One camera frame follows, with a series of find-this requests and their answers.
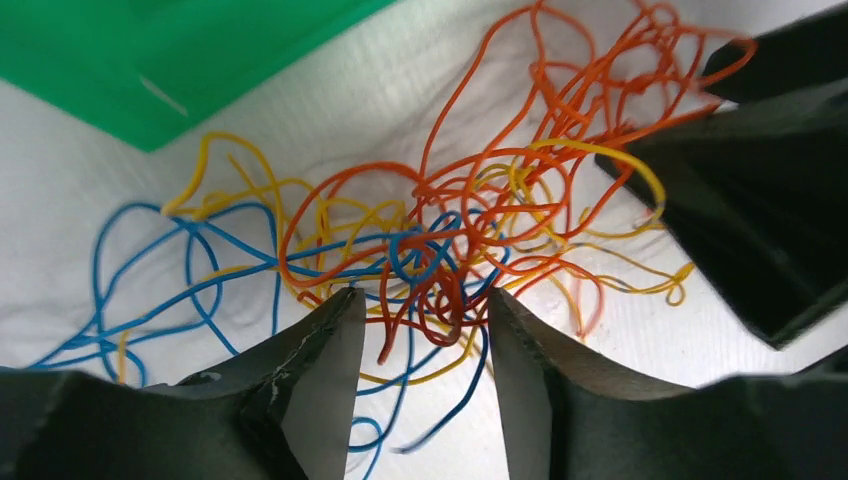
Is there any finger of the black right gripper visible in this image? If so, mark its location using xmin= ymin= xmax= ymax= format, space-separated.
xmin=701 ymin=3 xmax=847 ymax=103
xmin=628 ymin=80 xmax=847 ymax=349

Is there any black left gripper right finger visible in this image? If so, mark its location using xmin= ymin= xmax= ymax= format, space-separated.
xmin=487 ymin=289 xmax=847 ymax=479

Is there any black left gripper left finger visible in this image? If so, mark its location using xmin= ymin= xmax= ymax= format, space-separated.
xmin=1 ymin=287 xmax=365 ymax=479

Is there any blue wire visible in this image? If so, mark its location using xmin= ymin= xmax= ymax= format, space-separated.
xmin=26 ymin=201 xmax=511 ymax=465

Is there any yellow wire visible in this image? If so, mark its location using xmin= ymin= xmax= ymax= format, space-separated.
xmin=115 ymin=131 xmax=697 ymax=389

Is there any orange wire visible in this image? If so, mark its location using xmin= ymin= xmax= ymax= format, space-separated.
xmin=278 ymin=0 xmax=758 ymax=366

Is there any green plastic bin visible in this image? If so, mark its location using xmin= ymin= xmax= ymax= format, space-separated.
xmin=1 ymin=1 xmax=383 ymax=152

